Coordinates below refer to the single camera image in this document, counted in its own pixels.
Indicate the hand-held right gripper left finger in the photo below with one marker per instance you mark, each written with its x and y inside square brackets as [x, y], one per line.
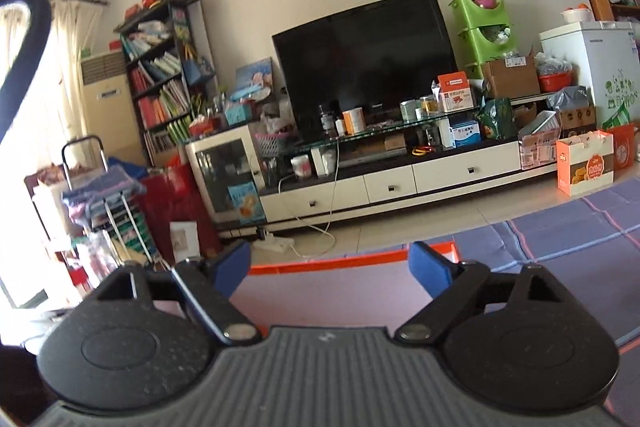
[232, 262]

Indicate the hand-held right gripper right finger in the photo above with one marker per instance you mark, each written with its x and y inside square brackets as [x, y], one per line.
[430, 267]

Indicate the orange cardboard box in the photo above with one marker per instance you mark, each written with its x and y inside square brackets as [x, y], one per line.
[325, 302]

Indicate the white power strip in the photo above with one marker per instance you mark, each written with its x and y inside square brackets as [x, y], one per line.
[272, 242]

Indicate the blue snack bag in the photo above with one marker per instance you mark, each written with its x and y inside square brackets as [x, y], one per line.
[245, 202]

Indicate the large red bag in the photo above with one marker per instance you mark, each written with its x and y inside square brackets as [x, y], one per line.
[175, 197]

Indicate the white TV cabinet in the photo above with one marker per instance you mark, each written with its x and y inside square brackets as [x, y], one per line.
[400, 179]

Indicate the blue plaid tablecloth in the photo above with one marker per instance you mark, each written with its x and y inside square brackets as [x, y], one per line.
[550, 232]

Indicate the pink plastic basket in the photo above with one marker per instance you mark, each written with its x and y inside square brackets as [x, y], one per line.
[272, 142]

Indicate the folding trolley cart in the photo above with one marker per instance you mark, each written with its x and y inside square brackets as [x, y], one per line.
[115, 207]

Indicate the blue white small box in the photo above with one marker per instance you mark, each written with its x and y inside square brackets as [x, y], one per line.
[465, 134]

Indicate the teal plastic basket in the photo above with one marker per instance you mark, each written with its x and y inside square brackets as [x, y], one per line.
[239, 112]

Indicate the green foil bag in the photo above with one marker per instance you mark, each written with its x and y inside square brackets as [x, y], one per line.
[497, 117]

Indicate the clear plastic bin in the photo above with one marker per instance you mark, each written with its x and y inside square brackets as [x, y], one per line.
[537, 142]

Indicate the dark bottle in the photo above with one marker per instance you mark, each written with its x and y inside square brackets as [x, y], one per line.
[327, 119]

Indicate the orange white carton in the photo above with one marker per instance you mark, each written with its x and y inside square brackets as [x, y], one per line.
[455, 94]

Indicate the orange white gift bag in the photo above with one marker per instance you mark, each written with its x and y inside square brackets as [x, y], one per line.
[585, 167]

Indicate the canvas picture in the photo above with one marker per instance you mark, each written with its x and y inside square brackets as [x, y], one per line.
[255, 74]

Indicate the dark bookshelf with books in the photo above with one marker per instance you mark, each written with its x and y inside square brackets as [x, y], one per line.
[160, 82]

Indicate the blue hanging bag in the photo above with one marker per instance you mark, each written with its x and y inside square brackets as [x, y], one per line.
[197, 69]

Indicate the standing air conditioner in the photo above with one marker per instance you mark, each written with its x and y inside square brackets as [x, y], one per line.
[107, 107]

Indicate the brown cardboard box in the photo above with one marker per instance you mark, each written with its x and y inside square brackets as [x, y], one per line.
[512, 77]

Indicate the printed cardboard fruit box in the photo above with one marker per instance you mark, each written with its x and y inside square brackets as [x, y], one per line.
[577, 117]

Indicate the black television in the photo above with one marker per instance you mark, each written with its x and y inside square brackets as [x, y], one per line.
[365, 57]

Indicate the red plastic basin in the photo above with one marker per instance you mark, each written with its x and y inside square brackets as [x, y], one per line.
[555, 82]

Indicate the red gift bag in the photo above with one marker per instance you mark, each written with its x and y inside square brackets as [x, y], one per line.
[625, 147]

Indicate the green storage rack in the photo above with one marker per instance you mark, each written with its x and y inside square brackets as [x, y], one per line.
[480, 32]

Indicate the white chest freezer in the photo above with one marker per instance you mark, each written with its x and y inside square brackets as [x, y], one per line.
[600, 72]

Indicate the white bowl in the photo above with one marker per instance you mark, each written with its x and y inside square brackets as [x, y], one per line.
[577, 14]

